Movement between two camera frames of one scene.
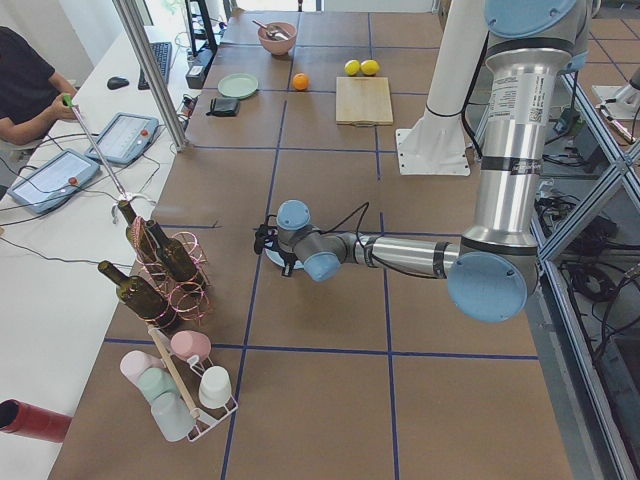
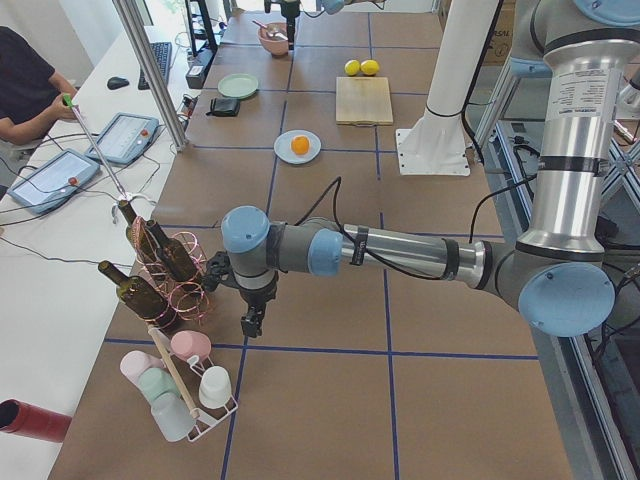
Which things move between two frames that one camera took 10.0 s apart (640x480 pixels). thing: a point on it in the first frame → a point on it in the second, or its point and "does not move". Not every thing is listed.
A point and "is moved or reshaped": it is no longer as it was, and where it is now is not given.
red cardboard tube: x=32 y=421 does not move
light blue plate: x=276 y=258 is moved or reshaped
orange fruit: x=300 y=81 → x=300 y=144
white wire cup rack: x=186 y=373 does not move
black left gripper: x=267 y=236 → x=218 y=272
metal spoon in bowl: x=270 y=32 does not move
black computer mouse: x=114 y=83 does not move
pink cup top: x=189 y=343 does not move
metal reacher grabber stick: x=123 y=194 does not move
